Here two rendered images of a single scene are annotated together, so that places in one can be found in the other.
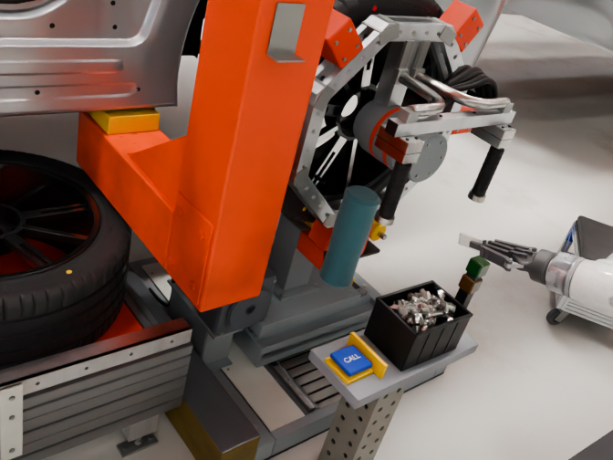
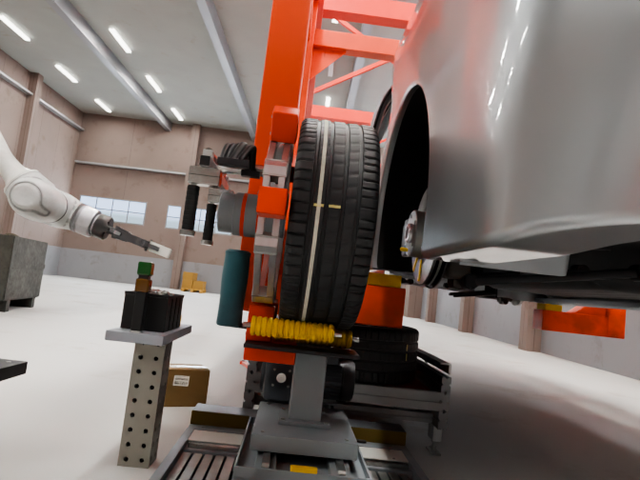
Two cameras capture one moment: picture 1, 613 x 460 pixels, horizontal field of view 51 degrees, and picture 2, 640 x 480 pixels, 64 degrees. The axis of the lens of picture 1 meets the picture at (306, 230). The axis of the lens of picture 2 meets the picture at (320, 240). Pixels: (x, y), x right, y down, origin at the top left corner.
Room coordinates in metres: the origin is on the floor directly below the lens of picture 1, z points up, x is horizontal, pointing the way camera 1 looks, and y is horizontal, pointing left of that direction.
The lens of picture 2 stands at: (2.81, -1.18, 0.64)
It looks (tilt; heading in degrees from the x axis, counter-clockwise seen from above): 5 degrees up; 134
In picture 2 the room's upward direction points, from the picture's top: 7 degrees clockwise
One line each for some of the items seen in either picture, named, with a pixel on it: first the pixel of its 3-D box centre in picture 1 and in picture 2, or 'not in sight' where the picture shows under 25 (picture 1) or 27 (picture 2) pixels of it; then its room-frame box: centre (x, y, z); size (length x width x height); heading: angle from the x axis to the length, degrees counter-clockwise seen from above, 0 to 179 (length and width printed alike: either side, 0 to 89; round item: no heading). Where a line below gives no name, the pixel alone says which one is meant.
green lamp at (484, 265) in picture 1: (477, 266); (146, 269); (1.37, -0.43, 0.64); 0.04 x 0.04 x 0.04; 47
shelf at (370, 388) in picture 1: (397, 350); (153, 331); (1.23, -0.29, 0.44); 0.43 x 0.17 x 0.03; 137
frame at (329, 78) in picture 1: (379, 126); (273, 218); (1.56, -0.11, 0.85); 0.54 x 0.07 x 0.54; 137
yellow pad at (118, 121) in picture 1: (122, 112); (381, 280); (1.53, 0.54, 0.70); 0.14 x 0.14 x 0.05; 47
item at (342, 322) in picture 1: (290, 299); (300, 455); (1.70, -0.01, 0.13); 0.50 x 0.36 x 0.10; 137
